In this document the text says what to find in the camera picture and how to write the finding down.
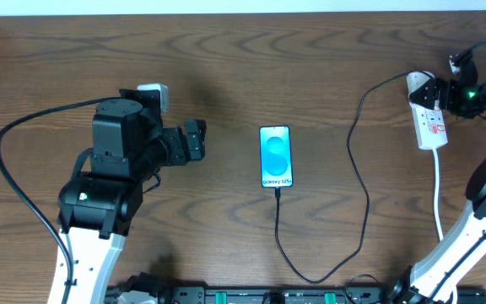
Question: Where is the white USB charger plug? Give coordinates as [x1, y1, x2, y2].
[408, 79, 440, 110]

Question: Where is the black USB charging cable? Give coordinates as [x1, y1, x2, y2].
[273, 69, 440, 285]

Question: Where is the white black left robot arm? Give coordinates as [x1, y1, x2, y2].
[48, 84, 207, 303]

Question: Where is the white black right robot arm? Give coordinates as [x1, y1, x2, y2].
[385, 49, 486, 303]

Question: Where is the white power strip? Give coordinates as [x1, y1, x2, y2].
[406, 70, 450, 151]

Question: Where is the blue Galaxy smartphone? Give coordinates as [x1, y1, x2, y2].
[259, 125, 294, 188]

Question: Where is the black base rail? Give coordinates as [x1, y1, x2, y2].
[105, 272, 486, 304]

